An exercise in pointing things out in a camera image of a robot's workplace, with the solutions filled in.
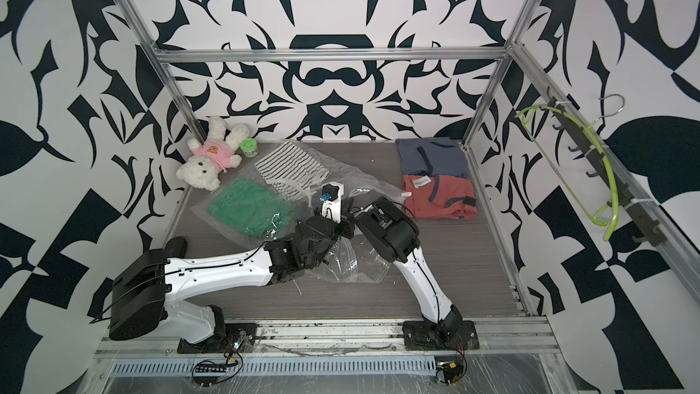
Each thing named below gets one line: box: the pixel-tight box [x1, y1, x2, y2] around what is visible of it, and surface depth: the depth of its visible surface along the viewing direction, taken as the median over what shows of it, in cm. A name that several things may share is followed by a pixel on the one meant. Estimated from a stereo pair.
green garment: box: [206, 176, 295, 237], surface depth 98 cm
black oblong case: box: [164, 236, 187, 259], surface depth 91 cm
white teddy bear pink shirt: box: [175, 115, 250, 191], surface depth 109 cm
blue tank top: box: [395, 136, 473, 178], surface depth 117 cm
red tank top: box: [401, 174, 478, 220], surface depth 104 cm
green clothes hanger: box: [515, 104, 621, 242], surface depth 58 cm
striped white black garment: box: [254, 140, 331, 202], surface depth 111 cm
